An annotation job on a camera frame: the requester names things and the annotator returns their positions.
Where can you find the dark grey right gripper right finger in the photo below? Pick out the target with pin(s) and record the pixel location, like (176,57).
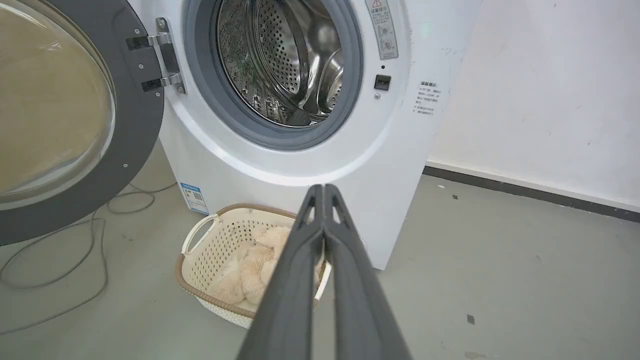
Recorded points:
(357,295)

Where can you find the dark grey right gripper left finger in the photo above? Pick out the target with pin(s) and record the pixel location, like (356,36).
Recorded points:
(287,290)

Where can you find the white front-load washing machine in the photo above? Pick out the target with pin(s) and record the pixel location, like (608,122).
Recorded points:
(280,100)

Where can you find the chrome door hinge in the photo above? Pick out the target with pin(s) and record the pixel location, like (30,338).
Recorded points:
(167,55)

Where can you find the grey round washer door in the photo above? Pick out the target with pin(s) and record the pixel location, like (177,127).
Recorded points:
(60,115)

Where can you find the cream fluffy cloth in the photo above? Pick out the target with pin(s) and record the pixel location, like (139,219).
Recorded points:
(252,270)

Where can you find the cream perforated laundry basket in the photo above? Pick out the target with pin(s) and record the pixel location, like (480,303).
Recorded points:
(220,250)

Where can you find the blue energy label sticker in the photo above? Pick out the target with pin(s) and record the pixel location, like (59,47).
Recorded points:
(194,198)

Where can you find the grey warning label sticker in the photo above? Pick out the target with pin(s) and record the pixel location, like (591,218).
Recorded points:
(382,27)

